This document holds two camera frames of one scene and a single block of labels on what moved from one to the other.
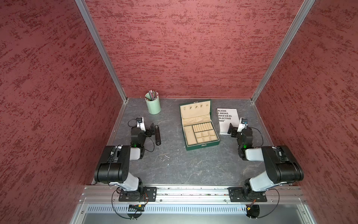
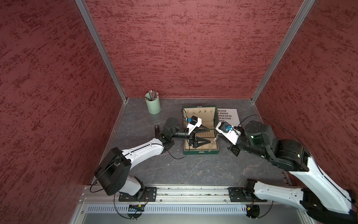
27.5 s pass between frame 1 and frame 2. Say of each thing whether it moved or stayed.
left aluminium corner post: stayed
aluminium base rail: stayed
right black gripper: moved
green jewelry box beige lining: moved
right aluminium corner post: stayed
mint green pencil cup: stayed
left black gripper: moved
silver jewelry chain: moved
